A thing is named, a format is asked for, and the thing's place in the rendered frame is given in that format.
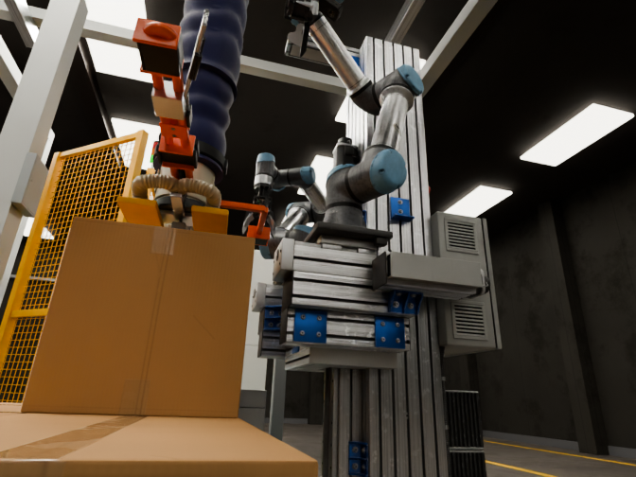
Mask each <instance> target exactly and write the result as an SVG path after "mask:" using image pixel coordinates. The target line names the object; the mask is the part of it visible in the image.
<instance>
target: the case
mask: <svg viewBox="0 0 636 477"><path fill-rule="evenodd" d="M255 243H256V239H255V238H248V237H241V236H233V235H225V234H217V233H209V232H202V231H193V230H185V229H178V228H169V227H162V226H154V225H146V224H138V223H130V222H123V221H107V220H100V219H91V218H84V217H74V219H73V221H72V225H71V229H70V232H69V236H68V239H67V242H66V246H65V249H64V253H63V257H62V263H61V267H60V269H59V273H58V277H57V280H56V284H55V288H54V291H53V294H52V298H51V301H50V305H49V308H48V312H47V315H46V318H45V322H44V328H43V332H42V336H41V339H40V342H39V346H38V349H37V353H36V357H35V360H34V363H33V367H32V370H31V374H30V377H29V381H28V385H27V388H26V394H25V397H24V401H23V405H22V408H21V412H22V413H40V414H73V415H141V416H177V417H212V418H238V416H239V400H240V389H241V380H242V370H243V361H244V350H245V341H246V331H247V321H248V311H249V302H250V292H251V282H252V272H253V263H254V253H255Z"/></svg>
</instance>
